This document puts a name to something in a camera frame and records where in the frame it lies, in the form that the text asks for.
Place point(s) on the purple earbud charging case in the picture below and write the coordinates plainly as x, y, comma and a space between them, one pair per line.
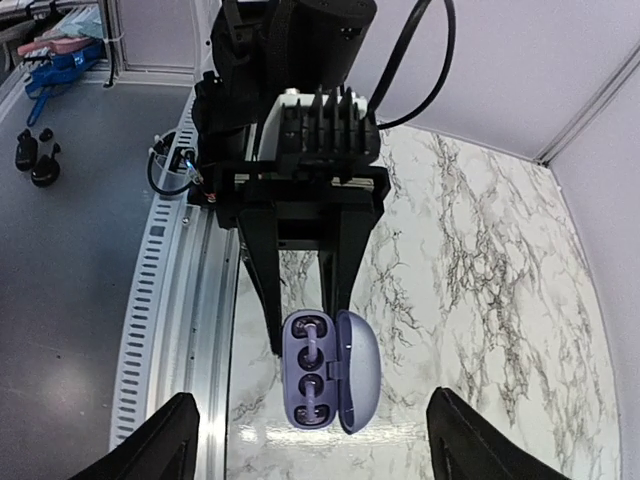
350, 370

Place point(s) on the blue plastic tool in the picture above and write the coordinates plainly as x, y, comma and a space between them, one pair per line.
57, 75

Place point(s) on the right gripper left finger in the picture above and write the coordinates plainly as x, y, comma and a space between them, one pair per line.
163, 447

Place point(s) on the left aluminium frame post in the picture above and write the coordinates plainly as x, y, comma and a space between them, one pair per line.
596, 104

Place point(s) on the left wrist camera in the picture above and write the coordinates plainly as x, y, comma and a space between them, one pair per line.
317, 130

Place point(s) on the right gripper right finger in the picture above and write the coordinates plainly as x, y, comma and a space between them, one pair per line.
464, 445

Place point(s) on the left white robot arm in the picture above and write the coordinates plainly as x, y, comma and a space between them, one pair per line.
261, 50

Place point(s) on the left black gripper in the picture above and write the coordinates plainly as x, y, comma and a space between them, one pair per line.
307, 212

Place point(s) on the purple clip earbud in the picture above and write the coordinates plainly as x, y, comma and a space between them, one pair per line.
312, 413
310, 329

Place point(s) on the front aluminium rail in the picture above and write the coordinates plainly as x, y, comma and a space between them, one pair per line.
178, 326

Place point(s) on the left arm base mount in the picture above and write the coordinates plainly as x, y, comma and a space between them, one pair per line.
181, 163

